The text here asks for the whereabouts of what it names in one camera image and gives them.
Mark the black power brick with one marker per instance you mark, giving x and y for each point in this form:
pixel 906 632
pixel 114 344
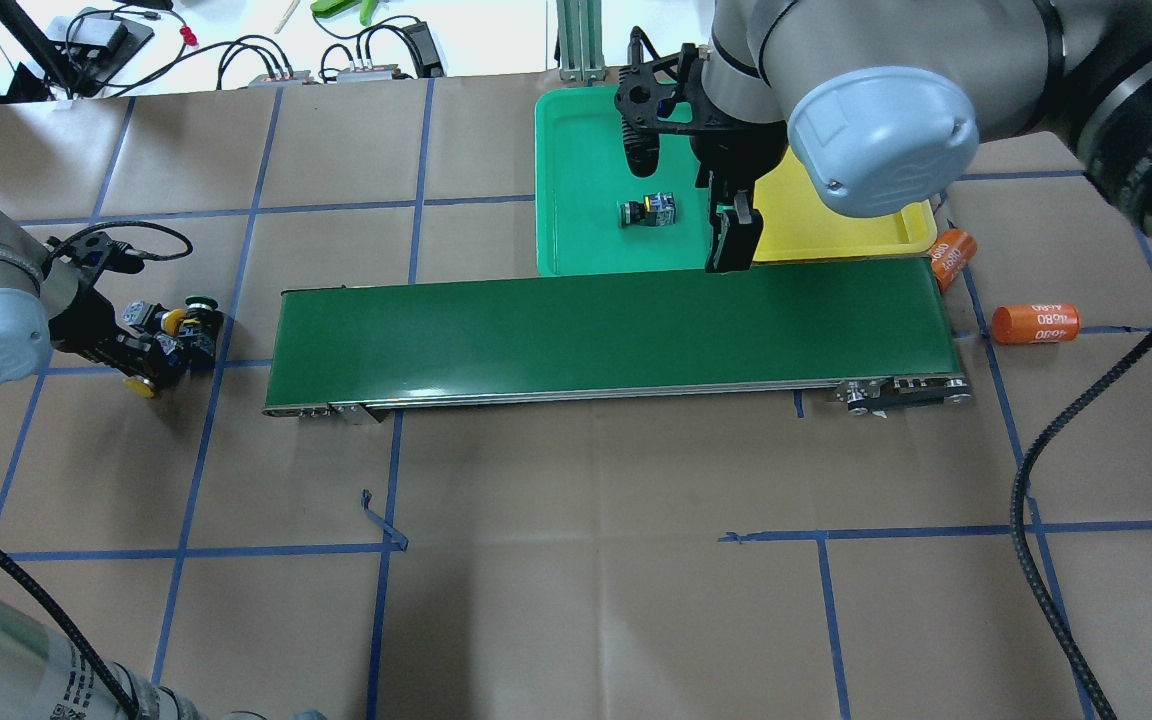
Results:
pixel 426 55

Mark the green mushroom push button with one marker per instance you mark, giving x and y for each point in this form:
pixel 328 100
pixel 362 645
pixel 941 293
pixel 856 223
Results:
pixel 654 210

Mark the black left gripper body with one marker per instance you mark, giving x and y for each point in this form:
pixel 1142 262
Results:
pixel 89 322

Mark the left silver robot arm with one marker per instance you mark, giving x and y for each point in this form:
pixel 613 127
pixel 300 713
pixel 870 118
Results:
pixel 158 525

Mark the yellow mushroom push button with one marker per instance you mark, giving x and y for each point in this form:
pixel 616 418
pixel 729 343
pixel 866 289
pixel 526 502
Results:
pixel 155 369

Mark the green plastic tray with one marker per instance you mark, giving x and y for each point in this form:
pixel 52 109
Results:
pixel 582 180

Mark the green conveyor belt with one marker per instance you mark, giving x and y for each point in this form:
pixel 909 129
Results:
pixel 874 332

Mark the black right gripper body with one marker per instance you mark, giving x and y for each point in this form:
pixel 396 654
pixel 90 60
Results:
pixel 736 150

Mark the aluminium frame post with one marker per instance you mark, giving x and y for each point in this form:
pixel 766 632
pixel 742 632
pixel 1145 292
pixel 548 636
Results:
pixel 579 42

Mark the yellow plastic tray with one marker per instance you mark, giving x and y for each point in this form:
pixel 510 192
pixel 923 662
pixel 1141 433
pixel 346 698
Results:
pixel 798 227

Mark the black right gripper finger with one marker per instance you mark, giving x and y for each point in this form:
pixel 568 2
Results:
pixel 733 240
pixel 726 193

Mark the green plastic clip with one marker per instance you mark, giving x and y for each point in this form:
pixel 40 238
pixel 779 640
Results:
pixel 366 11

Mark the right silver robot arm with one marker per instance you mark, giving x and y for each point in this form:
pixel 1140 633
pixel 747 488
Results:
pixel 885 103

